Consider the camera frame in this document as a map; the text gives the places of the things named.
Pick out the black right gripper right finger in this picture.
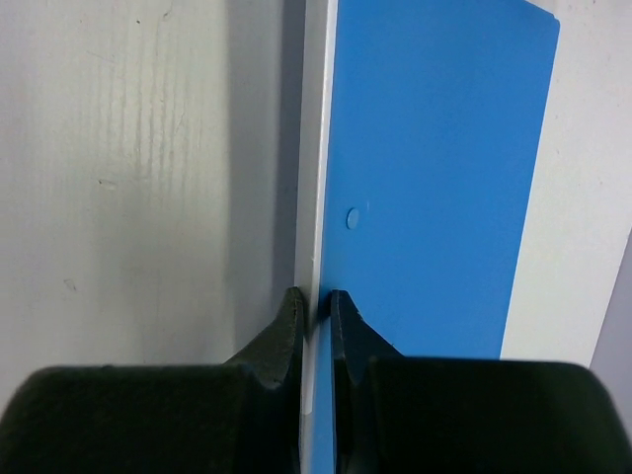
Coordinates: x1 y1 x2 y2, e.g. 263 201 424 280
330 290 631 473

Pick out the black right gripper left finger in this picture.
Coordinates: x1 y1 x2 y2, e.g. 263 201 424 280
1 287 304 473

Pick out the blue folder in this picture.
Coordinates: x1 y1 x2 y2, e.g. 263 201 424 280
300 0 561 474

